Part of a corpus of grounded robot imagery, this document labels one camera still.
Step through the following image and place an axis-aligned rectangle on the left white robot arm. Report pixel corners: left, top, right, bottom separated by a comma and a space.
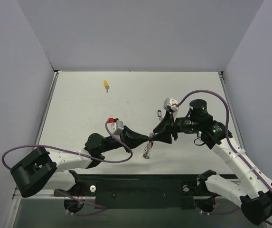
10, 126, 150, 198

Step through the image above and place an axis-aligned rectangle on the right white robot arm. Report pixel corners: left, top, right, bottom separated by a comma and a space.
152, 98, 272, 225

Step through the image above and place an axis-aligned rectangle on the yellow tag key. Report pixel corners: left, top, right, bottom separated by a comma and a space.
103, 80, 110, 93

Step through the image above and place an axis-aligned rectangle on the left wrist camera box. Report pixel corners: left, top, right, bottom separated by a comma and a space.
108, 118, 124, 135

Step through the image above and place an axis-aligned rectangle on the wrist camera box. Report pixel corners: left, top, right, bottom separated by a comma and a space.
108, 118, 124, 135
163, 98, 178, 113

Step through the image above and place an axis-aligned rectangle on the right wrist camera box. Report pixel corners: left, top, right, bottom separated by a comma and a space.
163, 98, 178, 113

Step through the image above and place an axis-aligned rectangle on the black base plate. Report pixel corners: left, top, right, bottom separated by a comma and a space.
67, 173, 217, 209

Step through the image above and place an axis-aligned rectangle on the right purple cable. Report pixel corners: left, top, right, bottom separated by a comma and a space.
177, 89, 272, 228

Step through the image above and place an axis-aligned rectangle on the purple cable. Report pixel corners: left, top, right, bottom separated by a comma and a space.
177, 89, 272, 228
1, 121, 134, 217

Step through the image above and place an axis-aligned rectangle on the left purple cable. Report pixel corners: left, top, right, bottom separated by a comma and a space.
1, 121, 134, 217

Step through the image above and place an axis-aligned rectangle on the aluminium frame rail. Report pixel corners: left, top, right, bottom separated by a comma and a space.
12, 178, 268, 202

